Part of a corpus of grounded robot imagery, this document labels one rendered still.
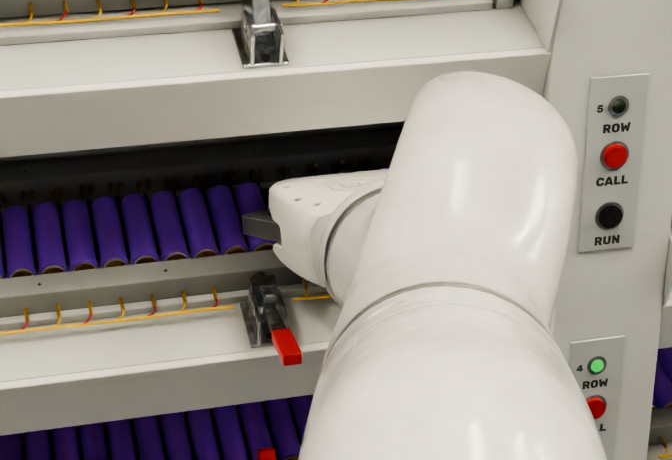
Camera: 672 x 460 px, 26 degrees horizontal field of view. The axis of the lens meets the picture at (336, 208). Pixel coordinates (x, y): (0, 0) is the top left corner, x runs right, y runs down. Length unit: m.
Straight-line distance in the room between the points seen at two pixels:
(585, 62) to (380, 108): 0.13
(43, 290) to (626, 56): 0.40
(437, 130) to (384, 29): 0.29
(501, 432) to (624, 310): 0.66
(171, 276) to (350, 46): 0.20
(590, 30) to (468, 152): 0.31
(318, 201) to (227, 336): 0.14
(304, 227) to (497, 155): 0.23
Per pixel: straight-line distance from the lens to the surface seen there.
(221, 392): 0.97
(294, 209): 0.86
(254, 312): 0.95
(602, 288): 1.01
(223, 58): 0.88
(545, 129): 0.66
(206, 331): 0.96
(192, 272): 0.97
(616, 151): 0.96
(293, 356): 0.89
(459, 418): 0.37
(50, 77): 0.87
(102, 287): 0.96
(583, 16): 0.92
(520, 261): 0.61
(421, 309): 0.45
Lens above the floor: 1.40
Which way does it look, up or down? 24 degrees down
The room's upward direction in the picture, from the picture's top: straight up
